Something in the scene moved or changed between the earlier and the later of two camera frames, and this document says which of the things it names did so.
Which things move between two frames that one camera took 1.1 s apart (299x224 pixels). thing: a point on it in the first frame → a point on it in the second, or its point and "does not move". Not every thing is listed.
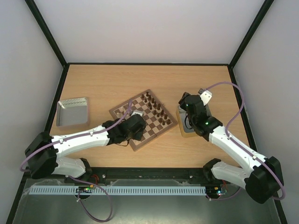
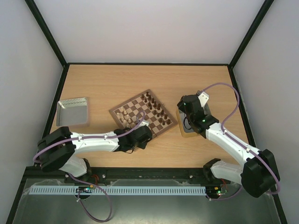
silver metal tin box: [186, 130] does not move
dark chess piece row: [156, 108] does not move
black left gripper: [138, 136] → [143, 145]
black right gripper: [184, 98] does not move
